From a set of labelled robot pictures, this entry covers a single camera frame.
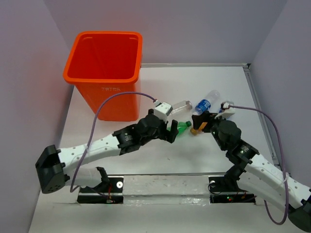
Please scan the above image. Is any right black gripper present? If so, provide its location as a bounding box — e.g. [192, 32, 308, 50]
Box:
[192, 110, 229, 150]

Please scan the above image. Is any orange juice bottle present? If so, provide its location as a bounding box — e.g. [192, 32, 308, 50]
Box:
[190, 121, 207, 135]

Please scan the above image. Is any green plastic bottle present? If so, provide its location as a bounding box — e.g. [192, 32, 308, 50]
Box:
[176, 121, 192, 137]

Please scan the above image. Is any blue label bottle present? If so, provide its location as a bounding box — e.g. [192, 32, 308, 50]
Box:
[193, 90, 220, 116]

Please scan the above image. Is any clear jar silver lid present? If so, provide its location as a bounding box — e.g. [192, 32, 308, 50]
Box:
[168, 100, 192, 120]

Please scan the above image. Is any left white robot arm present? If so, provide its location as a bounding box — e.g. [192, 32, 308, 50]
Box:
[35, 109, 178, 194]

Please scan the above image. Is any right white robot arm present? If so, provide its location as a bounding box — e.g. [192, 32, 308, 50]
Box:
[191, 111, 311, 233]

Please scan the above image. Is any orange plastic bin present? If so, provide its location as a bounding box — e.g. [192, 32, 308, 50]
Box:
[63, 31, 143, 121]

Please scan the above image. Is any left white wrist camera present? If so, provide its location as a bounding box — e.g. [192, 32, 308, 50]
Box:
[153, 100, 173, 123]

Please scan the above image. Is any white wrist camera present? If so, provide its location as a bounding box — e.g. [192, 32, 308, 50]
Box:
[215, 101, 235, 120]
[153, 100, 173, 123]

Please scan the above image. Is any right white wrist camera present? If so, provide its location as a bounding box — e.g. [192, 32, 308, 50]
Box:
[215, 101, 235, 120]

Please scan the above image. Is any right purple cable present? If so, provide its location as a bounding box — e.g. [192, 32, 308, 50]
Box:
[234, 105, 290, 225]

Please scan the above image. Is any purple cable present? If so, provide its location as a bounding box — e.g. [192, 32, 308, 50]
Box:
[70, 92, 156, 193]
[234, 105, 290, 225]

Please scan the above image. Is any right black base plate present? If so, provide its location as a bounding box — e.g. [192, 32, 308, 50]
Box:
[207, 176, 257, 204]

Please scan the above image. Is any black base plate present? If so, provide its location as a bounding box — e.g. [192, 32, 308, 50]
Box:
[207, 176, 257, 204]
[77, 176, 124, 204]

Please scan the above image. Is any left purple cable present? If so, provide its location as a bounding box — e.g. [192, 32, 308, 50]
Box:
[70, 92, 156, 193]

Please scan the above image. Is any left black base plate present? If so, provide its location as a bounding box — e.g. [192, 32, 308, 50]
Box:
[77, 176, 124, 204]

